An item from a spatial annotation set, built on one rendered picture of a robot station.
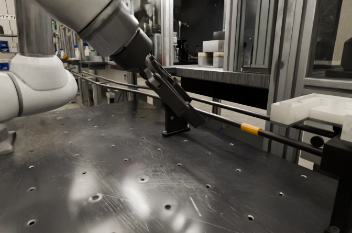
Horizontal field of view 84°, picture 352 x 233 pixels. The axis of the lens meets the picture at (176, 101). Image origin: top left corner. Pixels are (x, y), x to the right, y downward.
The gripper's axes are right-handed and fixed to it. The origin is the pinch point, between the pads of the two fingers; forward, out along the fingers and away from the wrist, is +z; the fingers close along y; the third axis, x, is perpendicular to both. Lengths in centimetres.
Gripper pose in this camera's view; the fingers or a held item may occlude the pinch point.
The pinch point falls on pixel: (187, 106)
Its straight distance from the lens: 46.2
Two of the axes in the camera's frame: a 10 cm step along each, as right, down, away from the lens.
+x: -7.7, 6.2, 1.6
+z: 5.9, 5.8, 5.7
